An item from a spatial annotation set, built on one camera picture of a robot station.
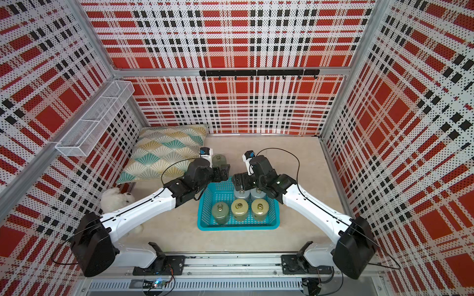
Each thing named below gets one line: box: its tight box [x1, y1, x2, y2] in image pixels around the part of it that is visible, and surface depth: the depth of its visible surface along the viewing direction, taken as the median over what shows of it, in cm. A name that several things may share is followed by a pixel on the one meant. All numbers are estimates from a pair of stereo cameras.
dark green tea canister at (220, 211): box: [211, 201, 229, 226], surface depth 82 cm
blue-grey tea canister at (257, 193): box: [249, 187, 267, 203], surface depth 88 cm
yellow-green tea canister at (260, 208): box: [251, 198, 270, 222], surface depth 83 cm
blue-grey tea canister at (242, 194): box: [233, 185, 251, 201], surface depth 87 cm
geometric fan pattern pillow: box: [116, 124, 210, 185], surface depth 94 cm
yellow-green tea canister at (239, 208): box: [230, 198, 249, 222], surface depth 82 cm
